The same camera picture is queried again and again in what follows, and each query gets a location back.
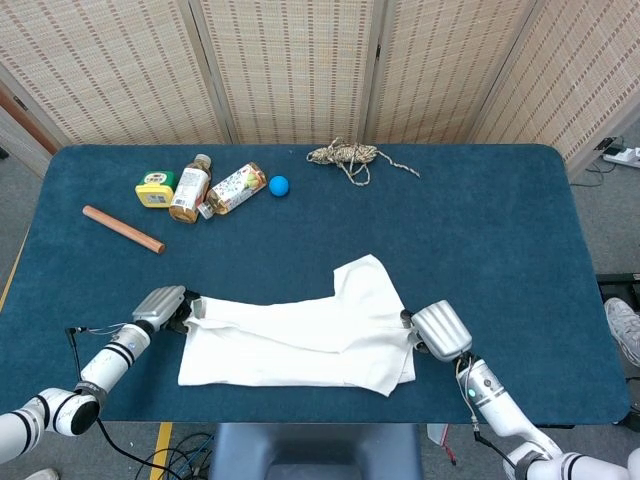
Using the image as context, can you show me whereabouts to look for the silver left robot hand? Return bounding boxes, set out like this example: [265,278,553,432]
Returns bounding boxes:
[131,285,207,335]

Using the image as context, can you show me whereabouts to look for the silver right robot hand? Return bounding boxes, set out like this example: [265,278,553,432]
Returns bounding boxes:
[399,299,474,364]

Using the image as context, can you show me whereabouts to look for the white T-shirt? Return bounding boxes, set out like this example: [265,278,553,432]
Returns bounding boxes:
[177,253,418,398]

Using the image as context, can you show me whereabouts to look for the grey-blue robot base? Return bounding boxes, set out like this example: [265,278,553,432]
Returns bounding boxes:
[208,423,425,480]

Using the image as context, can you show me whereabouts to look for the wooden rolling pin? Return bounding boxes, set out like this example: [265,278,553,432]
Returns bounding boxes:
[82,204,166,256]

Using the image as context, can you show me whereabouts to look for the blue carpet table cover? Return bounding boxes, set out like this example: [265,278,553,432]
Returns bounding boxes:
[0,143,631,426]

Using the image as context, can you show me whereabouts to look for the tea bottle with white label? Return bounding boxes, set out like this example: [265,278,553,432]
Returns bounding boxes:
[168,153,213,225]

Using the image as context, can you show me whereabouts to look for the tea bottle with fruit label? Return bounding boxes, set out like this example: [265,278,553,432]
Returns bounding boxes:
[197,161,268,221]

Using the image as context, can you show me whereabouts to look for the black table foot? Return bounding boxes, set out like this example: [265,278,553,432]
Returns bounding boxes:
[596,272,640,306]

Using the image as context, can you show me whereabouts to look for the white power strip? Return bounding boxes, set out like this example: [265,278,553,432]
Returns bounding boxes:
[602,146,640,169]

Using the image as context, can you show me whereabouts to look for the woven bamboo folding screen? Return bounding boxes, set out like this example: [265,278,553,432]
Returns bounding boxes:
[0,0,640,176]

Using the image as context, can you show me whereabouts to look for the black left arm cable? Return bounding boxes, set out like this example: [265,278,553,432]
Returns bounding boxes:
[66,325,166,474]

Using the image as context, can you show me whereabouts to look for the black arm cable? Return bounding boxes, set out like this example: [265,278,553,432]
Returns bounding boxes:
[468,407,509,459]
[66,325,166,474]

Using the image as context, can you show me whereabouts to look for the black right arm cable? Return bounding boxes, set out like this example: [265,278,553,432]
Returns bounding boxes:
[468,407,509,459]

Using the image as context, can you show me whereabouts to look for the floor cable tangle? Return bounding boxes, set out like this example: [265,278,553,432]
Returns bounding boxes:
[134,432,216,480]

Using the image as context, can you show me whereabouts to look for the beige speckled rope bundle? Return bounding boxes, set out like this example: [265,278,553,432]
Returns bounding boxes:
[305,136,421,187]

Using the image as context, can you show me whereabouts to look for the brown door frame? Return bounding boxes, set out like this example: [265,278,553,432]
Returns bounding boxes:
[0,82,61,156]

